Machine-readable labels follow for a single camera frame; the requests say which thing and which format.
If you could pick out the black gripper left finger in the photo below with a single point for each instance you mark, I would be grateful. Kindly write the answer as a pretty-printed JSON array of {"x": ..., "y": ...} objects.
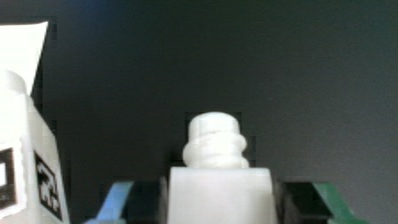
[{"x": 136, "y": 203}]

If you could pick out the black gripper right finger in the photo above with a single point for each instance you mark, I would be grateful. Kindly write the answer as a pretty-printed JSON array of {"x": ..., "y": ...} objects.
[{"x": 311, "y": 204}]

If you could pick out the white leg with tag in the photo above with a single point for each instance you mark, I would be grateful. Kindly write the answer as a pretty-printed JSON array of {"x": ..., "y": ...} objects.
[{"x": 221, "y": 191}]

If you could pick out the white leg back right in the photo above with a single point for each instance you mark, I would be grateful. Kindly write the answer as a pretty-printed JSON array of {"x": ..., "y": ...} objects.
[{"x": 32, "y": 198}]

